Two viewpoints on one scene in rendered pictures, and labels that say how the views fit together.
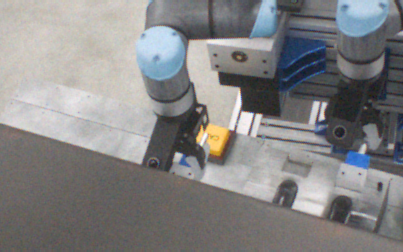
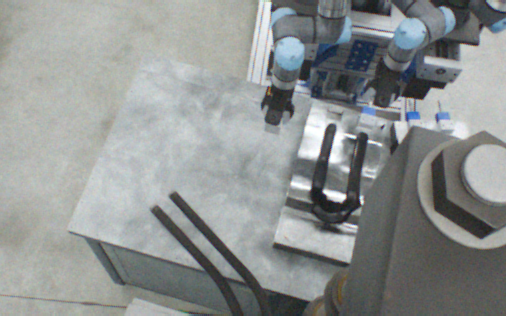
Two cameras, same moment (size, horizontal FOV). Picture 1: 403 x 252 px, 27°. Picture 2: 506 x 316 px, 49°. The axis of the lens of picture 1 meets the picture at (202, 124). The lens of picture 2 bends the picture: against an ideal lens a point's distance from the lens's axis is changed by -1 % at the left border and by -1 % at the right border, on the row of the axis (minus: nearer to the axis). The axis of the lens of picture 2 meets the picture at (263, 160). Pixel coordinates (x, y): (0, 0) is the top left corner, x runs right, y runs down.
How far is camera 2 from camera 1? 0.52 m
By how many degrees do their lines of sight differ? 18
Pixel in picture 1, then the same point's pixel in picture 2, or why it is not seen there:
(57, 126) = (174, 87)
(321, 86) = (329, 63)
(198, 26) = (307, 36)
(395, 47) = (382, 43)
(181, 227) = not seen: outside the picture
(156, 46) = (291, 50)
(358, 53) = (403, 57)
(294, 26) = not seen: hidden behind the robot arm
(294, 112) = not seen: hidden behind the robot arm
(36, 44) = (99, 20)
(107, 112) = (205, 78)
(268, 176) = (319, 120)
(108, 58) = (151, 31)
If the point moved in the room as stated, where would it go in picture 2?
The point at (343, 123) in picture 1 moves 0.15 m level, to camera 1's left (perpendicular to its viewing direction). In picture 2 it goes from (384, 95) to (336, 105)
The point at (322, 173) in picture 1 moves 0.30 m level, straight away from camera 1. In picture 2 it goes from (349, 118) to (338, 45)
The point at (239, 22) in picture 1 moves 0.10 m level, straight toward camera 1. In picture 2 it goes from (331, 35) to (340, 65)
